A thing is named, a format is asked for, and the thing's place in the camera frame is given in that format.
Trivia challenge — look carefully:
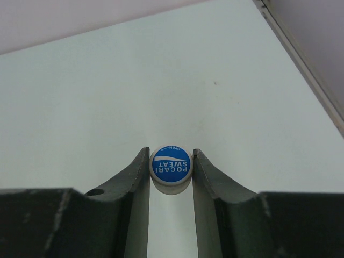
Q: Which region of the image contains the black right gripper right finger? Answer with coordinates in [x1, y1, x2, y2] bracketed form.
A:
[192, 149, 343, 257]

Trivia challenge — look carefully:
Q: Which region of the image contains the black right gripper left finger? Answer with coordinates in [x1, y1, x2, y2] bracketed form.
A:
[1, 147, 150, 257]

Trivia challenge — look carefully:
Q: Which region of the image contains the blue white Pocari cap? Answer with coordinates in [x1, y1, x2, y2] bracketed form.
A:
[149, 145, 194, 195]

